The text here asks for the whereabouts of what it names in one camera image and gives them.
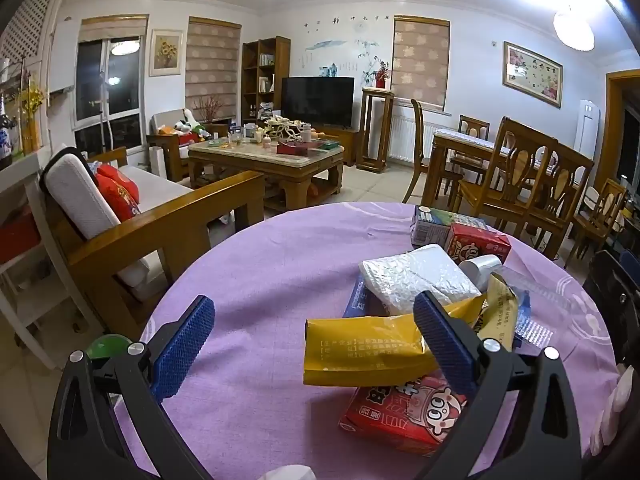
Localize wooden television stand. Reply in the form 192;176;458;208
310;125;361;166

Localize white plush dog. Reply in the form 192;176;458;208
172;109;211;141

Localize red storage box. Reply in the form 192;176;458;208
0;210;41;263

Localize purple tablecloth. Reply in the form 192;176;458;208
115;202;621;480

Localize white lattice cabinet door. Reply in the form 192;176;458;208
0;0;56;81

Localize wooden bookshelf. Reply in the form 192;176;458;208
241;36;292;123

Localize red vase with flowers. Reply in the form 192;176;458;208
367;60;391;88

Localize large yellow packet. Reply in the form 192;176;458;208
304;295;488;388

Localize blue landscape wall decal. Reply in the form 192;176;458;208
300;15;391;78

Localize tall wooden plant stand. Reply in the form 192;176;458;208
356;87;396;173

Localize large red cartoon carton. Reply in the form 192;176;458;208
339;370;471;456

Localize wooden sofa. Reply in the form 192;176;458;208
45;147;266;328

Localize framed floral picture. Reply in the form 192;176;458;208
502;41;563;109

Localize beige patterned window blind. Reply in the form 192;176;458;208
185;16;242;111
391;15;451;111

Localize white side shelf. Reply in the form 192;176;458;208
0;150;91;371

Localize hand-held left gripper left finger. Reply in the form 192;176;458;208
47;295;216;480

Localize wooden coffee table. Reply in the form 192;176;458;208
187;137;346;211

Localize white wall radiator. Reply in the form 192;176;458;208
389;114;431;163

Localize flat screen television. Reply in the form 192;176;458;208
281;76;356;128

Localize beige ornamental model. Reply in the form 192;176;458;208
262;116;303;143

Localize person's left hand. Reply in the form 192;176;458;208
270;465;317;480

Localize white sofa back cushion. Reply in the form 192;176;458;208
39;147;123;241

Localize wooden armchair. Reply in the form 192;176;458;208
146;109;231;181

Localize small round ceiling lamp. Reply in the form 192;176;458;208
552;2;596;52

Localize beige roller shade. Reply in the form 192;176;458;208
79;14;150;43

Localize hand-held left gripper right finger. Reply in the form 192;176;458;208
412;291;583;480

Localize clear plastic packet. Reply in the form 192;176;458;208
502;265;573;348

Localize sunflower painting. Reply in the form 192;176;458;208
149;29;185;77

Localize blue and white carton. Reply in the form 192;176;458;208
410;206;488;248

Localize wooden dining chair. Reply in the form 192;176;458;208
402;99;466;204
450;115;491;171
520;135;596;261
457;116;558;241
565;178;628;268

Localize flat red box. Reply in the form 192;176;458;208
276;142;326;156

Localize yellow artificial flowers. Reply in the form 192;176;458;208
17;77;46;153

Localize silver bubble mailer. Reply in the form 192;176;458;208
359;246;483;317

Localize blue packet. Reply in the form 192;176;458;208
342;275;373;318

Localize white tape roll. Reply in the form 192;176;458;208
457;254;503;293

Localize red embroidered pillow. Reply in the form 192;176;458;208
95;164;142;222

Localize white standing air conditioner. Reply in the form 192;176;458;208
575;99;601;161

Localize white paper bag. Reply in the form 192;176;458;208
148;146;168;177

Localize green ball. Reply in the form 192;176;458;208
86;336;132;361

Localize yellow stick packet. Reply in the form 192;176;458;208
475;272;521;351

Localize white sofa seat cushion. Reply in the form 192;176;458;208
120;165;193;213

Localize small red carton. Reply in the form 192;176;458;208
444;223;512;267

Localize wooden doorway frame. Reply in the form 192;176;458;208
592;70;640;206

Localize large window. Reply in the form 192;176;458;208
74;37;143;153

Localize person's right hand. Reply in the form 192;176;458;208
589;370;637;457

